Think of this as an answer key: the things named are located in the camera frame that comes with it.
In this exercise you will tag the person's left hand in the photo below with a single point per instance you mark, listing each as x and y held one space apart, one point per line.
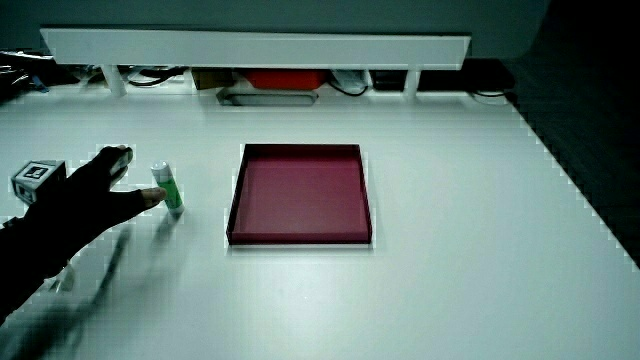
80 205

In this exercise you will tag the green white glue stick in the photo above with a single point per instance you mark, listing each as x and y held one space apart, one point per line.
170 192

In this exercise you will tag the person's left forearm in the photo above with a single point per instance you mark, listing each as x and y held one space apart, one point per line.
20 265

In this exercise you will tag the dark cluttered equipment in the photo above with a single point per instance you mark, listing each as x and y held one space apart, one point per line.
25 72

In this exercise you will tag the brown cardboard box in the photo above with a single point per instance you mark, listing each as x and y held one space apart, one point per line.
212 79

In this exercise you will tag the grey oval tray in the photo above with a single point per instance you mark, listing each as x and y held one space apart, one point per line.
267 98

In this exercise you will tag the maroon shallow tray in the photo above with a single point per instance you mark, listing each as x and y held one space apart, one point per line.
300 200

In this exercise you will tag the white desk shelf riser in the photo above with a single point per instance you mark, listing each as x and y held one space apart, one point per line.
260 49

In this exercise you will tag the red box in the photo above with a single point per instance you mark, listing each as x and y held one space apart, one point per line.
286 78

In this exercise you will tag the white plastic bag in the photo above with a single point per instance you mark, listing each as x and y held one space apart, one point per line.
350 80

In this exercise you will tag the black device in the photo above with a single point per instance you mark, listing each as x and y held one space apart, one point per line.
450 75

